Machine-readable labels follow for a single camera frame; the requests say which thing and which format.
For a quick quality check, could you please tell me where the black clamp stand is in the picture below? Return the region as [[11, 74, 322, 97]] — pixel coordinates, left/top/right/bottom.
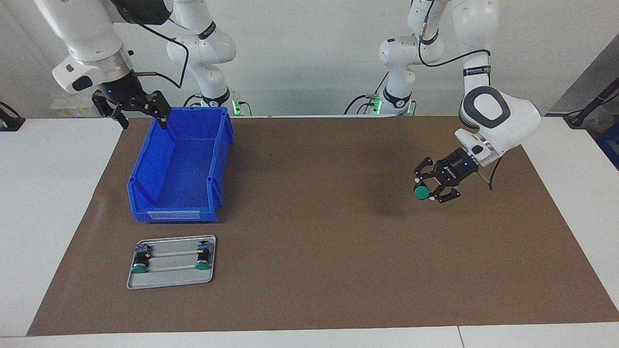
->
[[0, 101, 26, 132]]

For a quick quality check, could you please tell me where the silver metal tray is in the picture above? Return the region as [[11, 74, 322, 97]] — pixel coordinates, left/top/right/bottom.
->
[[126, 235, 217, 290]]

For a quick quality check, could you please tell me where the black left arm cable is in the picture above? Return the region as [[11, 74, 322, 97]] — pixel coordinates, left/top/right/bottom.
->
[[417, 0, 501, 190]]

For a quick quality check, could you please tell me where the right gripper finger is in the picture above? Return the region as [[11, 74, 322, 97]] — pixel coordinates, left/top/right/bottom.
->
[[144, 91, 171, 131], [92, 92, 130, 131]]

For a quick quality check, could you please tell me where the blue plastic storage bin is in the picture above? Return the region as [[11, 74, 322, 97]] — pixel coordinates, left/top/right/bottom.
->
[[127, 106, 235, 223]]

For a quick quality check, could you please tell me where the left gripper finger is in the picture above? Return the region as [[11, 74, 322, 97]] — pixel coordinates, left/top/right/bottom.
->
[[426, 184, 461, 204], [414, 156, 437, 182]]

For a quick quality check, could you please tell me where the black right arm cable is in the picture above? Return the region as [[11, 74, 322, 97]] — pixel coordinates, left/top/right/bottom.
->
[[131, 19, 190, 90]]

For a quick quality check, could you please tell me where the green push button white base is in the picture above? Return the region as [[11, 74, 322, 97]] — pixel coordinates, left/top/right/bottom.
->
[[413, 178, 438, 201]]

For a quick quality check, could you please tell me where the brown table mat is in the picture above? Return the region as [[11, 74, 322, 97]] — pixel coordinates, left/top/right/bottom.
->
[[27, 115, 619, 336]]

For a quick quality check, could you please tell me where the blue crate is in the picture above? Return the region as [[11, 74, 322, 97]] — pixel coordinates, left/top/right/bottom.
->
[[596, 123, 619, 170]]

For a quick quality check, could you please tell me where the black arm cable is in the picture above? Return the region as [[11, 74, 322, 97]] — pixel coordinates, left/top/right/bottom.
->
[[131, 19, 190, 90], [417, 0, 501, 190]]

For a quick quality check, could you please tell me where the black stand pole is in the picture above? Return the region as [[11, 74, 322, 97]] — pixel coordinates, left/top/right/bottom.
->
[[563, 76, 619, 129]]

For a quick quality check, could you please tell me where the green push button clear base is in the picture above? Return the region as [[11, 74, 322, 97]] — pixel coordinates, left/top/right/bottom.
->
[[131, 244, 152, 275]]

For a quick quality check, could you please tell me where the green push button black base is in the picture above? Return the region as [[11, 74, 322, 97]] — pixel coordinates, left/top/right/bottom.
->
[[194, 243, 212, 270]]

